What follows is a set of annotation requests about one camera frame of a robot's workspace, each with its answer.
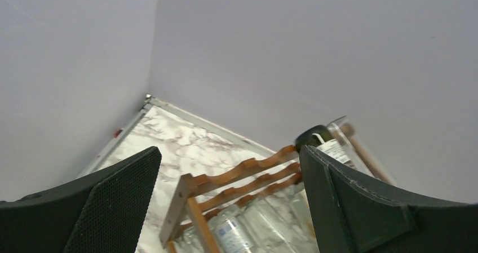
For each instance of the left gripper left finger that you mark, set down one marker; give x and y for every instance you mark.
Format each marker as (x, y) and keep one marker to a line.
(101, 212)

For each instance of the brown wooden wine rack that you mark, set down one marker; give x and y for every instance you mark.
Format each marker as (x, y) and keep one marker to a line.
(197, 199)

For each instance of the green wine bottle white label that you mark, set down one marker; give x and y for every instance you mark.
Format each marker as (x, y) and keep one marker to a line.
(320, 138)

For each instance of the clear bottle lower rack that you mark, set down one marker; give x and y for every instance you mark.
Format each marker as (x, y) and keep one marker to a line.
(259, 227)

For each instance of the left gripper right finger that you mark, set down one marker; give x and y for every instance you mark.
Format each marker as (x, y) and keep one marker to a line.
(354, 212)

